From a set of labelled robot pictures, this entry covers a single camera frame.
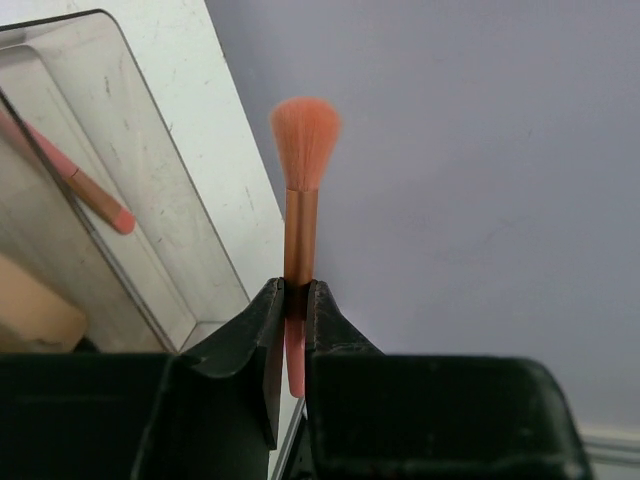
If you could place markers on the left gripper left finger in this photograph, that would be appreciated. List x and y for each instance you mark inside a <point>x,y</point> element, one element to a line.
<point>211,412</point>

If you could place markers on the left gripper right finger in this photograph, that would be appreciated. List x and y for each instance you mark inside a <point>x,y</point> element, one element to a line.
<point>372,415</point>

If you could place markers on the clear acrylic drawer organizer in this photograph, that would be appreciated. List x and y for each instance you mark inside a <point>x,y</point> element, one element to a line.
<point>75,79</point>

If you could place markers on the pink lip pencil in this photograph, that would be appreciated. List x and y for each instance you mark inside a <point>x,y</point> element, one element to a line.
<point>82,185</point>

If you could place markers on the foundation bottle black cap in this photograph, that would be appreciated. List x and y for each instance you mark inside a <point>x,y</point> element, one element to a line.
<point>34,318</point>

